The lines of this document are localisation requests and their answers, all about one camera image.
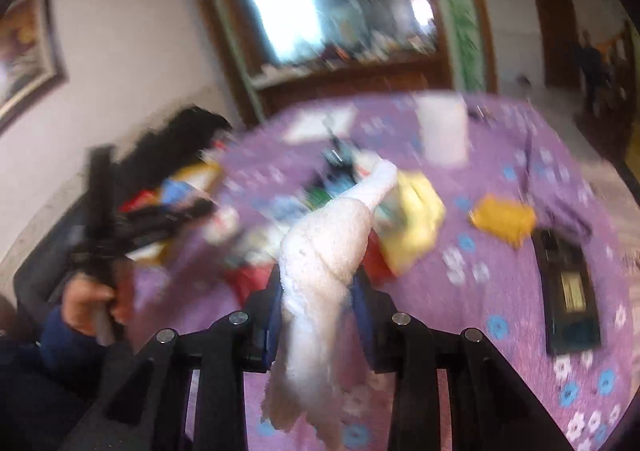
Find white paper sheet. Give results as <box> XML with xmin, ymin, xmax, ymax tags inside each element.
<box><xmin>282</xmin><ymin>106</ymin><xmax>358</xmax><ymax>145</ymax></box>

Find black flat box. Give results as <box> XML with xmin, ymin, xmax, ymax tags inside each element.
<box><xmin>530</xmin><ymin>228</ymin><xmax>602</xmax><ymax>357</ymax></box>

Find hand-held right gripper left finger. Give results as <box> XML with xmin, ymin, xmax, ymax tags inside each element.
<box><xmin>62</xmin><ymin>266</ymin><xmax>283</xmax><ymax>451</ymax></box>

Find white plastic jar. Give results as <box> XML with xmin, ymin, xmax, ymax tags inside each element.
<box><xmin>416</xmin><ymin>96</ymin><xmax>471</xmax><ymax>166</ymax></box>

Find person's left forearm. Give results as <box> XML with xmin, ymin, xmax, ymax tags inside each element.
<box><xmin>0</xmin><ymin>306</ymin><xmax>121</xmax><ymax>412</ymax></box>

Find framed wall picture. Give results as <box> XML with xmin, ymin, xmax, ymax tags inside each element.
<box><xmin>0</xmin><ymin>0</ymin><xmax>69</xmax><ymax>132</ymax></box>

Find black leather sofa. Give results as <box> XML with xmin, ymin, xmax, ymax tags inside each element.
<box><xmin>12</xmin><ymin>103</ymin><xmax>236</xmax><ymax>317</ymax></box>

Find yellow cloth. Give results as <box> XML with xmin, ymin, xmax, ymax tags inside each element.
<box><xmin>380</xmin><ymin>171</ymin><xmax>447</xmax><ymax>277</ymax></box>

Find brown wooden door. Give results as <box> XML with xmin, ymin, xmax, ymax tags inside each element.
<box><xmin>530</xmin><ymin>0</ymin><xmax>584</xmax><ymax>92</ymax></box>

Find purple floral tablecloth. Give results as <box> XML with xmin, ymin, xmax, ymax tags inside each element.
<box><xmin>120</xmin><ymin>91</ymin><xmax>636</xmax><ymax>451</ymax></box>

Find yellow packet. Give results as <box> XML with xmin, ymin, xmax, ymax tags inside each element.
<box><xmin>469</xmin><ymin>195</ymin><xmax>537</xmax><ymax>248</ymax></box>

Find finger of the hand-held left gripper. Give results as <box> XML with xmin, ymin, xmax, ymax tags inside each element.
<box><xmin>120</xmin><ymin>198</ymin><xmax>217</xmax><ymax>252</ymax></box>

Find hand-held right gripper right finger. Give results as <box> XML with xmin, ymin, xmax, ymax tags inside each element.
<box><xmin>350</xmin><ymin>273</ymin><xmax>576</xmax><ymax>451</ymax></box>

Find wooden counter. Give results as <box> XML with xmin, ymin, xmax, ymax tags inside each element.
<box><xmin>250</xmin><ymin>55</ymin><xmax>452</xmax><ymax>118</ymax></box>

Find person's left hand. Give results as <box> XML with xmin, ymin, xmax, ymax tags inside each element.
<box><xmin>61</xmin><ymin>275</ymin><xmax>137</xmax><ymax>347</ymax></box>

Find red packet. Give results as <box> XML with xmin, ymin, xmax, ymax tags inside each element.
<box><xmin>225</xmin><ymin>243</ymin><xmax>401</xmax><ymax>308</ymax></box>

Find white fluffy cloth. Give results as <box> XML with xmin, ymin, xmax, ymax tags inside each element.
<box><xmin>260</xmin><ymin>158</ymin><xmax>398</xmax><ymax>451</ymax></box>

